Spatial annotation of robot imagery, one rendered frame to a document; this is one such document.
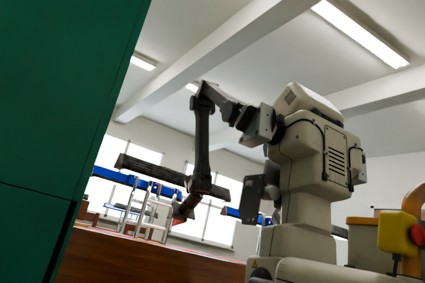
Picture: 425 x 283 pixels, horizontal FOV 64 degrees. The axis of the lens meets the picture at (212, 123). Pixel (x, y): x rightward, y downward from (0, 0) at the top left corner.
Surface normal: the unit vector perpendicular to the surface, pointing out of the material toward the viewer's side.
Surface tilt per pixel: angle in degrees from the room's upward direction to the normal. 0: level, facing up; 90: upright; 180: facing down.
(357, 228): 92
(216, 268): 90
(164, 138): 90
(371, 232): 92
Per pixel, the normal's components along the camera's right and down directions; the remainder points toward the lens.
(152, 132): 0.52, -0.19
